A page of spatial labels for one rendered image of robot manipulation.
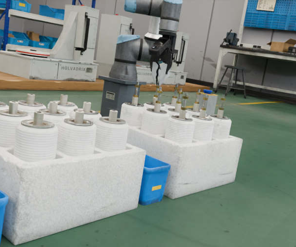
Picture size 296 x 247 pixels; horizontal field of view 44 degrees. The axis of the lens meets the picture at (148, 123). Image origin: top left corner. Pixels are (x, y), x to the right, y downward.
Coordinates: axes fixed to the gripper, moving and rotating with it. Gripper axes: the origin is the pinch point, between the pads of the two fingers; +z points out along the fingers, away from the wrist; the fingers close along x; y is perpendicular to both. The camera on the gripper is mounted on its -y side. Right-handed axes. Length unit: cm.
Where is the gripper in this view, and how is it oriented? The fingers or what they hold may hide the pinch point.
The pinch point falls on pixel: (157, 82)
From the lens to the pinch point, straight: 149.0
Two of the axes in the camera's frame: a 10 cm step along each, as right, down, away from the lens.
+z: -1.5, 9.7, 1.9
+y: 4.7, -1.0, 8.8
